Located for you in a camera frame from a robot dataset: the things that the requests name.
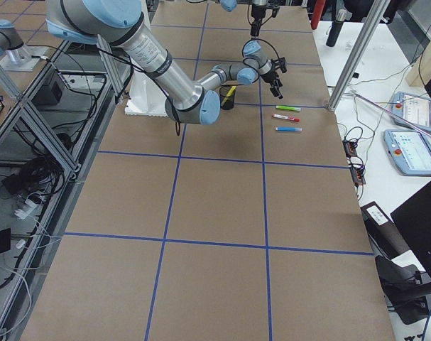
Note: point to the aluminium frame post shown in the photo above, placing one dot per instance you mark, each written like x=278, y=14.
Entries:
x=368, y=29

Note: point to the red capped white marker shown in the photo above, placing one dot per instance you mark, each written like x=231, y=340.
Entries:
x=287, y=118

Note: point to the blue highlighter pen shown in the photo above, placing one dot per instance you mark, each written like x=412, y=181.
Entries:
x=288, y=129

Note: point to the black steel water bottle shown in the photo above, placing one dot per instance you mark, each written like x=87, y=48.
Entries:
x=336, y=28

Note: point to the orange terminal adapter board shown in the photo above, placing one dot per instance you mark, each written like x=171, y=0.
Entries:
x=350, y=148

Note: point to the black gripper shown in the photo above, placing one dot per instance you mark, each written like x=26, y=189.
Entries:
x=270, y=76
x=255, y=18

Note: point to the white label remote box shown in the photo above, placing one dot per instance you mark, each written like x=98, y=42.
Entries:
x=377, y=215

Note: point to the brown table cover mat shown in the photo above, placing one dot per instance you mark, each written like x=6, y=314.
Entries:
x=231, y=231

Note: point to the red object at edge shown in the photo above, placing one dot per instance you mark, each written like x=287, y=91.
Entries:
x=317, y=13

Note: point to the far blue teach pendant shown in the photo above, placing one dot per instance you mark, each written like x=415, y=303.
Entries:
x=413, y=108

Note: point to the yellow highlighter pen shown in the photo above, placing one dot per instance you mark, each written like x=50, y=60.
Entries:
x=231, y=91

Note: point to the green highlighter pen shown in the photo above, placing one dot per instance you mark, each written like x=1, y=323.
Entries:
x=288, y=108

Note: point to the blue teach pendant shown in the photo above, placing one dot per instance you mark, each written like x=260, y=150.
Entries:
x=413, y=108
x=409, y=150

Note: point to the aluminium frame rack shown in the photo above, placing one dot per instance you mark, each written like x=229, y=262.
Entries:
x=50, y=127

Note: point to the near blue teach pendant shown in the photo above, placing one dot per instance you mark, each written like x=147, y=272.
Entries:
x=409, y=150

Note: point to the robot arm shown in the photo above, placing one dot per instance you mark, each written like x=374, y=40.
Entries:
x=121, y=25
x=230, y=5

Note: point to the black monitor on desk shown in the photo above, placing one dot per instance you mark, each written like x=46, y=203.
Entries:
x=413, y=221

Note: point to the black mesh pen cup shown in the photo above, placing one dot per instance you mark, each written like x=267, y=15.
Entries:
x=226, y=103

